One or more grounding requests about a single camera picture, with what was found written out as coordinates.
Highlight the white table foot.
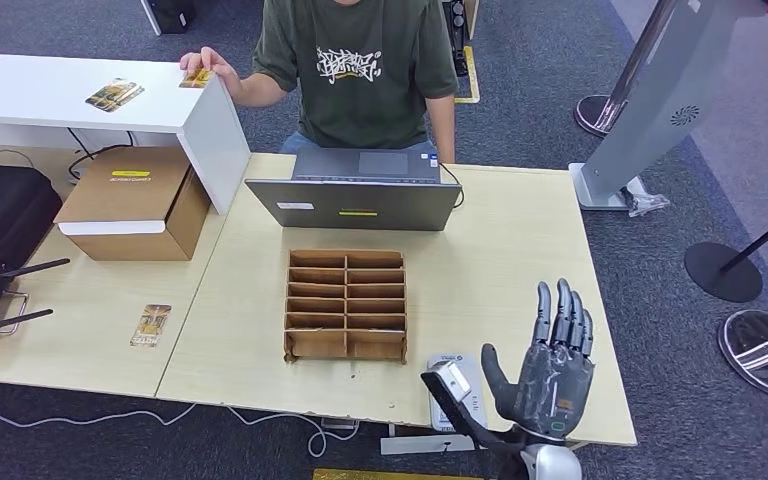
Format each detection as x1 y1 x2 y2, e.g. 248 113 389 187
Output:
381 433 478 456

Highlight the black laptop cable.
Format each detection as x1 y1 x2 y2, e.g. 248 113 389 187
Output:
440 162 466 210

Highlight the person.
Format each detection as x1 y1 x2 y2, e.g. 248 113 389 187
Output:
180 0 460 165

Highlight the chrome stanchion base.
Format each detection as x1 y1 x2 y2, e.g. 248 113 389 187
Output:
717 309 768 399

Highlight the chrome stanchion pole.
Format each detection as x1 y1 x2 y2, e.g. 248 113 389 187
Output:
574 0 683 138

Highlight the clear plastic bag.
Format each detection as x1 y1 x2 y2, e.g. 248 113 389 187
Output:
622 173 671 219

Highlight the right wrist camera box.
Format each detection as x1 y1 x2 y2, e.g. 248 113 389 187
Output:
420 360 519 453

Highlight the gold patterned ID card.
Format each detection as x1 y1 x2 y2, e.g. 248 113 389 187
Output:
179 68 215 90

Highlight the silver wire handle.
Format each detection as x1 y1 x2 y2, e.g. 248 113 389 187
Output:
0 291 30 337

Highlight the stack of gold cards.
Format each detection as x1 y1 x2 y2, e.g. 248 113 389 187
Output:
85 78 146 114

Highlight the black box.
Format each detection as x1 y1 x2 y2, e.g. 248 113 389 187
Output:
141 0 196 34

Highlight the brown cardboard box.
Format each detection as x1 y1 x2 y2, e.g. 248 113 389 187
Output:
53 146 213 263

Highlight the white shelf riser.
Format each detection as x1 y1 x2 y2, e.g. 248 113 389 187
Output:
0 52 252 216

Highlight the gold strip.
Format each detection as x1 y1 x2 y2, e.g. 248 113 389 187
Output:
312 468 491 480

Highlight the gold hotel key card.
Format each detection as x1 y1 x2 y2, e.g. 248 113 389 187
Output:
129 303 173 349

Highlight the white floor cable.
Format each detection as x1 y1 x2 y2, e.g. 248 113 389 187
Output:
0 390 361 458

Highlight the grey laptop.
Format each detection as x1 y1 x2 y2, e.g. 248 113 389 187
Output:
244 146 463 232

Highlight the black wheeled stand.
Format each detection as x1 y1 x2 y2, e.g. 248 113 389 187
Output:
442 0 473 79

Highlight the white card reader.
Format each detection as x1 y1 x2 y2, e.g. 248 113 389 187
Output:
427 353 489 433

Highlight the black cable under shelf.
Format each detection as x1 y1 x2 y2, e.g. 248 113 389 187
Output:
65 128 136 181

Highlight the black carrying case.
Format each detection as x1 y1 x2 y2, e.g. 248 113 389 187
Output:
0 164 64 270

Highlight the black stanchion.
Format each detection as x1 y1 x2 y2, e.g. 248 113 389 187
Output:
683 200 768 304

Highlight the yellow floor tape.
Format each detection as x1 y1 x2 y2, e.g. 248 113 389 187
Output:
453 44 482 105

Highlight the silver kiosk stand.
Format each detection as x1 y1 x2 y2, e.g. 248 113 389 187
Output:
568 0 768 212

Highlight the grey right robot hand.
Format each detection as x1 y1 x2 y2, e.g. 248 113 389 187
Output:
480 278 596 442

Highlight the person's right hand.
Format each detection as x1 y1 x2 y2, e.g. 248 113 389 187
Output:
180 46 243 97

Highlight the cardboard slot organizer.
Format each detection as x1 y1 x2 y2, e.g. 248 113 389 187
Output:
283 248 408 365

